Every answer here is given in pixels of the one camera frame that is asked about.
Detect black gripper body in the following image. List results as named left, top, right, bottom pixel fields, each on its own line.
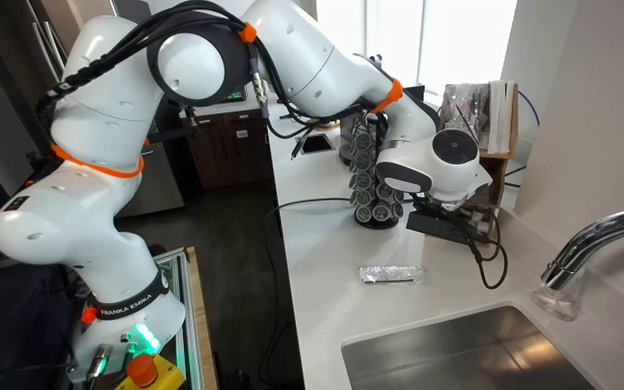
left=405, top=205, right=475, bottom=245

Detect wooden board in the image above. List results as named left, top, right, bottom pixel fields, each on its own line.
left=183, top=245, right=221, bottom=390

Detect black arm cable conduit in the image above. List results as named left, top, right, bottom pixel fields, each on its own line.
left=35, top=0, right=316, bottom=163

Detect electronic device with lights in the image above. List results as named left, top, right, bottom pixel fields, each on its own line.
left=221, top=83, right=250, bottom=103

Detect silver foil packet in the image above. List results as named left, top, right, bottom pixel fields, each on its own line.
left=441, top=81, right=495, bottom=139

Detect small white packet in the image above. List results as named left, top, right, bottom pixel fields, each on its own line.
left=357, top=261, right=424, bottom=285

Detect chrome gooseneck faucet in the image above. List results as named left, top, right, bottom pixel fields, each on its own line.
left=537, top=203, right=624, bottom=323

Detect white paper packets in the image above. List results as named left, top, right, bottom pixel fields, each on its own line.
left=485, top=78, right=520, bottom=155

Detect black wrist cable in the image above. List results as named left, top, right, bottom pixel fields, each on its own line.
left=466, top=213, right=509, bottom=293

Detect yellow red emergency stop button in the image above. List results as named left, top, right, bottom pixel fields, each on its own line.
left=115, top=350, right=186, bottom=390

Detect square counter cutout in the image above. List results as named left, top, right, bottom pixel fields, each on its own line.
left=302, top=131, right=333, bottom=155

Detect dark brown cabinet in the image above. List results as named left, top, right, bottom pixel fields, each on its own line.
left=180, top=105, right=275, bottom=193

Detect stainless steel sink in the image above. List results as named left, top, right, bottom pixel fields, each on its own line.
left=341, top=302, right=598, bottom=390

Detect wooden organizer box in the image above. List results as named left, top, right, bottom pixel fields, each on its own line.
left=437, top=78, right=523, bottom=223

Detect black coffee pod carousel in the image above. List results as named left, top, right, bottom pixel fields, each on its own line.
left=338, top=108, right=408, bottom=231

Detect stainless steel appliance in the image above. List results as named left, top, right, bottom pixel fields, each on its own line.
left=115, top=139, right=186, bottom=218

